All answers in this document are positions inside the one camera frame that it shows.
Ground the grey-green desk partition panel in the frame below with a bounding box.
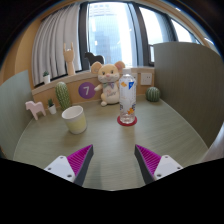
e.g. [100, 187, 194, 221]
[153, 41, 224, 149]
[0, 69, 34, 159]

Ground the round purple number sign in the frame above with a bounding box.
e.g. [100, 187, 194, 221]
[78, 81, 97, 100]

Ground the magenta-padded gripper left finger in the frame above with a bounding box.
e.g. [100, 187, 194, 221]
[43, 144, 95, 187]

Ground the dark-framed window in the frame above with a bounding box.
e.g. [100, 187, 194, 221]
[78, 1, 204, 71]

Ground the round green cactus ornament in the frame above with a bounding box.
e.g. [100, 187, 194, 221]
[145, 86, 162, 103]

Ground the white pleated curtain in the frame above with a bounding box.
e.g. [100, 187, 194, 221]
[31, 3, 83, 87]

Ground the small plant in white pot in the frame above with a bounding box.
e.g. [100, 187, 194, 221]
[42, 70, 51, 85]
[47, 98, 58, 115]

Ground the flat round red coaster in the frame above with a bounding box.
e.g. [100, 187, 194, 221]
[116, 115, 138, 127]

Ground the wooden hand model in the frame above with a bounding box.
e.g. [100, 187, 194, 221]
[63, 42, 77, 76]

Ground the white and yellow cup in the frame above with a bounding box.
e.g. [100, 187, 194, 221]
[61, 105, 88, 135]

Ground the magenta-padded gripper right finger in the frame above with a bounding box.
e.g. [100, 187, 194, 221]
[134, 144, 184, 185]

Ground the tall green cactus ornament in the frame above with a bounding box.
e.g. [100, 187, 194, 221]
[54, 81, 72, 112]

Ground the white wall socket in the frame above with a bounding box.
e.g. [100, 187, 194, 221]
[140, 72, 153, 86]

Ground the pink horse figurine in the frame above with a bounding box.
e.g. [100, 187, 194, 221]
[25, 100, 47, 121]

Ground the clear plastic water bottle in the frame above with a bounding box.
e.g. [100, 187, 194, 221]
[118, 68, 138, 125]

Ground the beige plush mouse toy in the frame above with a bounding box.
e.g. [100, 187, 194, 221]
[90, 60, 126, 107]

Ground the black horse figurine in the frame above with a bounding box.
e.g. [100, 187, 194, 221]
[83, 51, 105, 67]

